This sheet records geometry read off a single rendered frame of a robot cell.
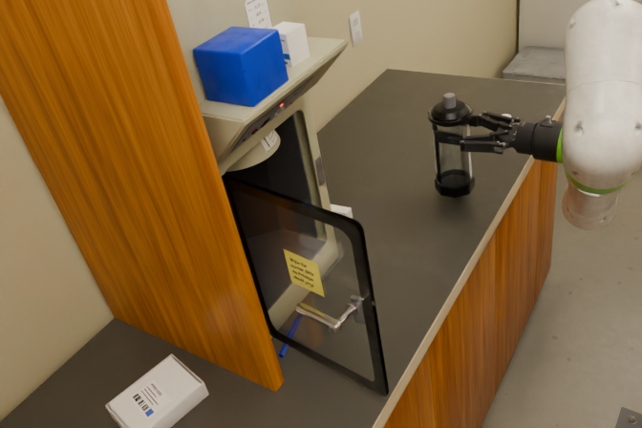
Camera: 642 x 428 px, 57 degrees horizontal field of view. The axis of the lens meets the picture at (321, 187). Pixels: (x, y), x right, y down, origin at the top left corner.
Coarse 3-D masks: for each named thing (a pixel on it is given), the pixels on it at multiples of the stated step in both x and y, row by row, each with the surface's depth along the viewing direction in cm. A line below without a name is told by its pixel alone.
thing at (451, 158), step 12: (432, 108) 148; (444, 120) 142; (456, 120) 141; (468, 120) 142; (456, 132) 143; (468, 132) 145; (444, 144) 146; (444, 156) 148; (456, 156) 147; (468, 156) 148; (444, 168) 150; (456, 168) 149; (468, 168) 150; (444, 180) 152; (456, 180) 151; (468, 180) 152
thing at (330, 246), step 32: (256, 192) 96; (256, 224) 101; (288, 224) 95; (320, 224) 89; (352, 224) 84; (256, 256) 108; (320, 256) 94; (352, 256) 88; (288, 288) 106; (352, 288) 93; (288, 320) 113; (352, 320) 98; (320, 352) 112; (352, 352) 104; (384, 384) 103
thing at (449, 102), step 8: (448, 96) 142; (440, 104) 146; (448, 104) 143; (456, 104) 144; (464, 104) 144; (432, 112) 145; (440, 112) 142; (448, 112) 142; (456, 112) 141; (464, 112) 142
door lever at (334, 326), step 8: (304, 304) 98; (304, 312) 97; (312, 312) 96; (320, 312) 96; (344, 312) 95; (352, 312) 95; (312, 320) 96; (320, 320) 94; (328, 320) 94; (336, 320) 94; (344, 320) 94; (328, 328) 94; (336, 328) 93
